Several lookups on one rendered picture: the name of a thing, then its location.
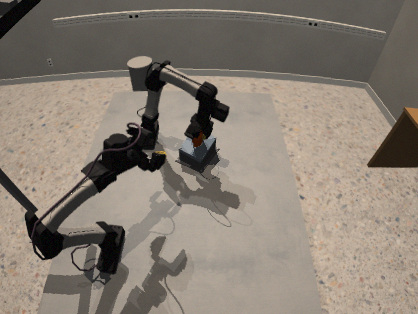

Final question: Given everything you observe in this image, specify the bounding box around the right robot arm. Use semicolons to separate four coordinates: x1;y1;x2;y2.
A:
25;133;129;272

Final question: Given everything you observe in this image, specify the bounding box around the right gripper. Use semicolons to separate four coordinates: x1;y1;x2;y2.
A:
126;148;166;172

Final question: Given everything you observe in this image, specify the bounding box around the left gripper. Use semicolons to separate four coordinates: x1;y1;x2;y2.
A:
190;112;214;140

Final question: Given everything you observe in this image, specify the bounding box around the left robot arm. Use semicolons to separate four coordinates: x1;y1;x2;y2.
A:
141;60;230;146

